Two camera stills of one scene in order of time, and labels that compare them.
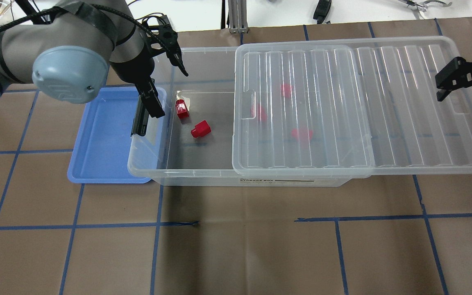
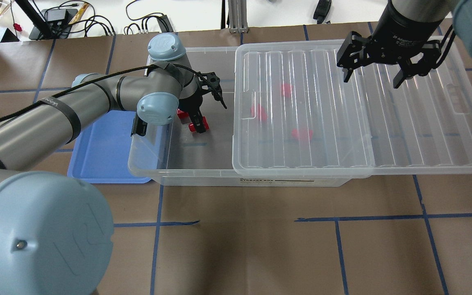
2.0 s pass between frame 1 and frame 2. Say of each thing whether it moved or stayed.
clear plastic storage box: stayed
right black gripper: moved
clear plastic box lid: stayed
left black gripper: moved
